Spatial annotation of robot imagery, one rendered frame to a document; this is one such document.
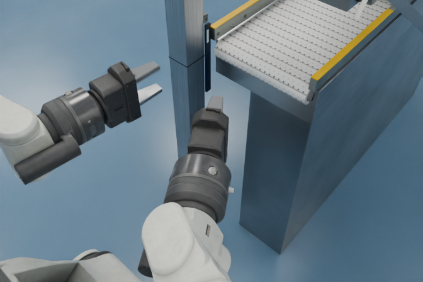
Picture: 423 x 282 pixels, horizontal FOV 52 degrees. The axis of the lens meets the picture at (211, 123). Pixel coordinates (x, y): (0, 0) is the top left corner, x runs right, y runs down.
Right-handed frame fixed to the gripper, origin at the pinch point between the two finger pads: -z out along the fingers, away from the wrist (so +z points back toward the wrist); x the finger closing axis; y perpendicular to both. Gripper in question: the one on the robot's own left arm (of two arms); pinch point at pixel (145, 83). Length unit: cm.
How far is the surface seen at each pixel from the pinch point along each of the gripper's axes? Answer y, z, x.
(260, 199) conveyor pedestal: 0, -39, 74
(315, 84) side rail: 17.1, -28.8, 4.8
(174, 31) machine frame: -13.3, -16.4, 2.9
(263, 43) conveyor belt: -1.6, -33.2, 7.4
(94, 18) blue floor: -176, -68, 100
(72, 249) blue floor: -41, 18, 100
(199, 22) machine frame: -10.5, -21.5, 1.3
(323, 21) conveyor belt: 1, -51, 7
